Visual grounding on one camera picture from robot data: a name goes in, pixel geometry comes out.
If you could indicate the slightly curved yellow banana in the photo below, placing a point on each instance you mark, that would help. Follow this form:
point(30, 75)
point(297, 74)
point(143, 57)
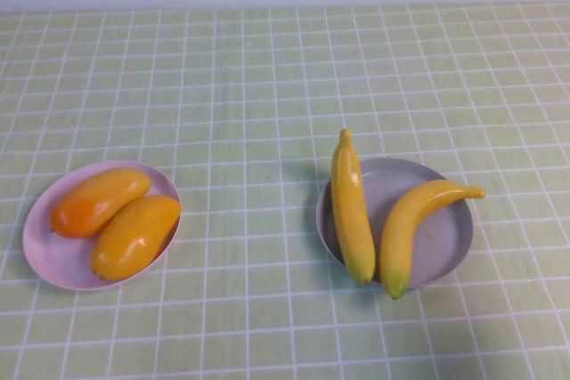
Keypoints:
point(354, 220)

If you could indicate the strongly curved yellow banana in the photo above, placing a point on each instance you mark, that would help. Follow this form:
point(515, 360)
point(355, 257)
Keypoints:
point(401, 237)

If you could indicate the yellow mango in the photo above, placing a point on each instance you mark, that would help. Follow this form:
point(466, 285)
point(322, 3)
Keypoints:
point(133, 237)

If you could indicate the orange mango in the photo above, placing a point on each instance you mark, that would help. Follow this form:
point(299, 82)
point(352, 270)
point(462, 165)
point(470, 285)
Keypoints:
point(98, 202)

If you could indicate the grey plate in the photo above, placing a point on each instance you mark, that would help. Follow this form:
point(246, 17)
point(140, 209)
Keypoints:
point(441, 242)

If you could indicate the pink plate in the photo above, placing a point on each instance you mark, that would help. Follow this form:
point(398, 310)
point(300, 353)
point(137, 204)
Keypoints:
point(53, 260)

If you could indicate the green checkered tablecloth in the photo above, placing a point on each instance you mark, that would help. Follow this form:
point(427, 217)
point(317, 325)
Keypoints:
point(267, 86)

